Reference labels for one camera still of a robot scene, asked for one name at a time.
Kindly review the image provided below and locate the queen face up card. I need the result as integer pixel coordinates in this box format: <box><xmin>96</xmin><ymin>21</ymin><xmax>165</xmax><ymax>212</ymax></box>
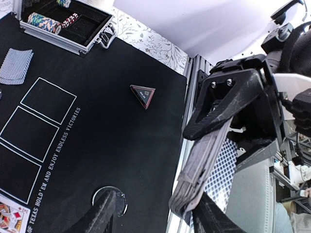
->
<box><xmin>0</xmin><ymin>195</ymin><xmax>30</xmax><ymax>233</ymax></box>

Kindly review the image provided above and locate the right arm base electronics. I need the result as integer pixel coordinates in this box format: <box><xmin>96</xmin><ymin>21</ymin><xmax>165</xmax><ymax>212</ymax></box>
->
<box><xmin>270</xmin><ymin>120</ymin><xmax>311</xmax><ymax>203</ymax></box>

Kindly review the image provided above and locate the clear dealer button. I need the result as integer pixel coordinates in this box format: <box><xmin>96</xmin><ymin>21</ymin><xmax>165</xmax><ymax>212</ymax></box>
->
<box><xmin>91</xmin><ymin>185</ymin><xmax>128</xmax><ymax>217</ymax></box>

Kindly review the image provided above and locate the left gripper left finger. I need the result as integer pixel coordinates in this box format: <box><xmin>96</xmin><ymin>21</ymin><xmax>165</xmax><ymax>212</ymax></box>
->
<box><xmin>68</xmin><ymin>202</ymin><xmax>115</xmax><ymax>233</ymax></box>

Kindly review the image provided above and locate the left poker chip row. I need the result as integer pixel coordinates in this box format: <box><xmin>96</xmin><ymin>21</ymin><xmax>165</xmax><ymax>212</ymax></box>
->
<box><xmin>27</xmin><ymin>12</ymin><xmax>62</xmax><ymax>34</ymax></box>

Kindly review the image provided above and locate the red black triangle card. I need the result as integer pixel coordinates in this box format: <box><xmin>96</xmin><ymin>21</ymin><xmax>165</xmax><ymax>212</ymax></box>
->
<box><xmin>130</xmin><ymin>85</ymin><xmax>156</xmax><ymax>110</ymax></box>

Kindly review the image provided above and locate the right poker chip row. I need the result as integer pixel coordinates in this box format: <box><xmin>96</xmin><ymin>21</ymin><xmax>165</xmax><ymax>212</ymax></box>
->
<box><xmin>56</xmin><ymin>0</ymin><xmax>71</xmax><ymax>8</ymax></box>

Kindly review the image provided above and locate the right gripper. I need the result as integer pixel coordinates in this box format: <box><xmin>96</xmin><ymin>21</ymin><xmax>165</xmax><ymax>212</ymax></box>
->
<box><xmin>183</xmin><ymin>54</ymin><xmax>285</xmax><ymax>145</ymax></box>

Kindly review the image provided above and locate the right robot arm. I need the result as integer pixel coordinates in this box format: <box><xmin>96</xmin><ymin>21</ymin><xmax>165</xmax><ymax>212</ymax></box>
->
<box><xmin>183</xmin><ymin>0</ymin><xmax>311</xmax><ymax>150</ymax></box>

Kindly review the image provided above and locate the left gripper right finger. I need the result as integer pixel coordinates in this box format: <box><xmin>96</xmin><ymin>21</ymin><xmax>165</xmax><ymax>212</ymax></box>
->
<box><xmin>192</xmin><ymin>193</ymin><xmax>245</xmax><ymax>233</ymax></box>

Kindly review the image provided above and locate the poker chip row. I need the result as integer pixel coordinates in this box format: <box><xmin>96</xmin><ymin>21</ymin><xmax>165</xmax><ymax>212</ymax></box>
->
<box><xmin>56</xmin><ymin>0</ymin><xmax>71</xmax><ymax>8</ymax></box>
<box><xmin>27</xmin><ymin>12</ymin><xmax>62</xmax><ymax>34</ymax></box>

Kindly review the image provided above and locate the black poker mat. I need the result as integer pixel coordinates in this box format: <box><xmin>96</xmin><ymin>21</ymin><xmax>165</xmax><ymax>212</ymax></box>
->
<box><xmin>0</xmin><ymin>15</ymin><xmax>187</xmax><ymax>233</ymax></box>

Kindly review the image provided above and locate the aluminium poker chip case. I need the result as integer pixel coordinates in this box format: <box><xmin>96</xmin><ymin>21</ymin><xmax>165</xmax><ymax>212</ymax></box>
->
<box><xmin>13</xmin><ymin>0</ymin><xmax>117</xmax><ymax>56</ymax></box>

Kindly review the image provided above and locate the blue playing card deck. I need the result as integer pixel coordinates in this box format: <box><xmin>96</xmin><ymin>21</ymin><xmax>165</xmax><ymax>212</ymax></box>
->
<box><xmin>169</xmin><ymin>118</ymin><xmax>233</xmax><ymax>218</ymax></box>

